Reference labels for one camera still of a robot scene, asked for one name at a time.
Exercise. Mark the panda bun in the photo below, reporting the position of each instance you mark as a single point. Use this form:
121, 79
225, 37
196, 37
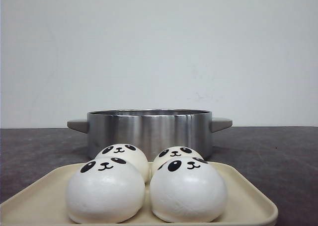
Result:
187, 189
129, 153
105, 190
172, 152

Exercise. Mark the stainless steel pot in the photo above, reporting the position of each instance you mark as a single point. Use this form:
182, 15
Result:
151, 130

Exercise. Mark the cream rectangular tray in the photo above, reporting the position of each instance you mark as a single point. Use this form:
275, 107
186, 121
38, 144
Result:
43, 202

